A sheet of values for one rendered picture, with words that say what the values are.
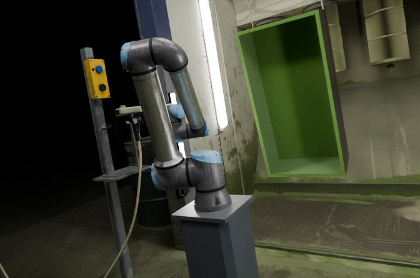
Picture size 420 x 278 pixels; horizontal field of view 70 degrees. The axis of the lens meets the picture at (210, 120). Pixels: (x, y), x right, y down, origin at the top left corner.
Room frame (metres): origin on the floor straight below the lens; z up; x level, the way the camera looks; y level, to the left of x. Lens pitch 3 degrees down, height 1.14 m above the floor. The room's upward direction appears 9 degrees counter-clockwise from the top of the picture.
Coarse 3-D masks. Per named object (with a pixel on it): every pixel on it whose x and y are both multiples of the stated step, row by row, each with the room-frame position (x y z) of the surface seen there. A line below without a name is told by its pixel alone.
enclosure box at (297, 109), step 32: (256, 32) 2.53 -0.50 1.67; (288, 32) 2.41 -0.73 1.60; (320, 32) 1.98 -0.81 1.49; (256, 64) 2.56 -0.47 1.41; (288, 64) 2.48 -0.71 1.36; (320, 64) 2.37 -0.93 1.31; (256, 96) 2.47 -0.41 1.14; (288, 96) 2.56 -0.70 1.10; (320, 96) 2.43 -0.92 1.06; (288, 128) 2.64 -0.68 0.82; (320, 128) 2.50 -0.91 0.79; (288, 160) 2.68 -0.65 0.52; (320, 160) 2.52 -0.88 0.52
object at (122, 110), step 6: (120, 108) 1.75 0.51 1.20; (126, 108) 1.78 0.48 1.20; (132, 108) 1.82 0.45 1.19; (138, 108) 1.86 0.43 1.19; (120, 114) 1.75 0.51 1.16; (126, 114) 1.78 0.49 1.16; (132, 120) 1.84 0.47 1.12; (132, 126) 1.85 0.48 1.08; (138, 126) 1.85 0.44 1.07; (138, 132) 1.84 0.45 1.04; (138, 138) 1.84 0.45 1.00
